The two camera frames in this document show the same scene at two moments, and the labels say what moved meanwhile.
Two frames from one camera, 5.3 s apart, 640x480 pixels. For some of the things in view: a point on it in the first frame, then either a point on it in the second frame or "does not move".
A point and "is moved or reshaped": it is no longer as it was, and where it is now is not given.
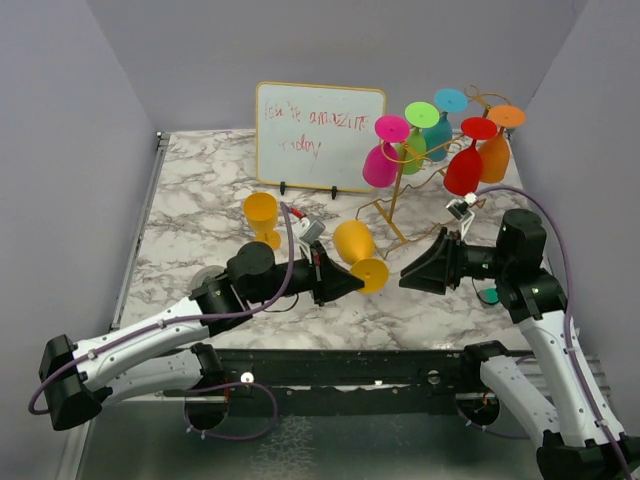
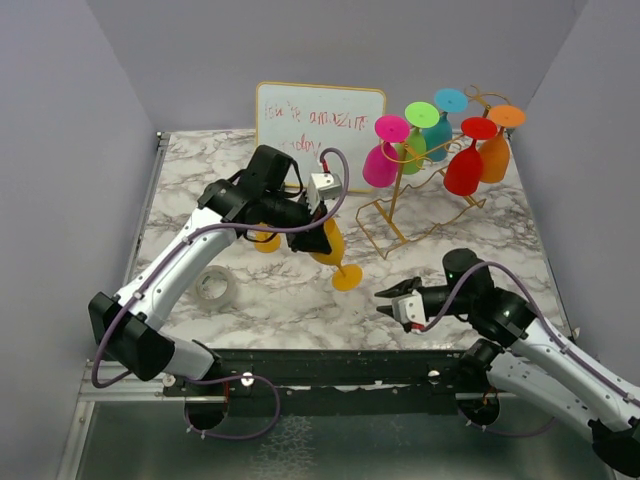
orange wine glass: x=494 y=153 does not move
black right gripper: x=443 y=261 to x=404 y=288
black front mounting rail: x=400 y=381 does not move
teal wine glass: x=439 y=137 does not move
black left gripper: x=329 y=279 to x=310 y=240
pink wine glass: x=381 y=161 does not move
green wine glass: x=411 y=154 does not move
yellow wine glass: x=354 y=243 is moved or reshaped
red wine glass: x=463 y=171 does not move
